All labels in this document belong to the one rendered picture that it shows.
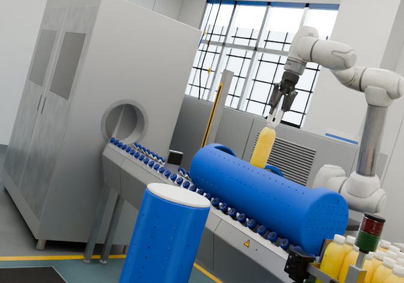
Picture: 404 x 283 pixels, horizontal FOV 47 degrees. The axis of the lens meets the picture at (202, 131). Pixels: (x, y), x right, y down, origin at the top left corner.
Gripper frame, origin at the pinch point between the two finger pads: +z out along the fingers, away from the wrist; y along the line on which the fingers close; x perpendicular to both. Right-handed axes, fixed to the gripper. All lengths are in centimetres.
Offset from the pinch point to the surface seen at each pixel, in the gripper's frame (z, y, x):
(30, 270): 140, 41, -112
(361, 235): 24, 17, 75
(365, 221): 20, 18, 74
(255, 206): 40.8, -7.0, 1.8
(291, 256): 46, 2, 41
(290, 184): 24.8, -10.9, 12.7
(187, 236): 57, 27, 9
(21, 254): 157, 31, -169
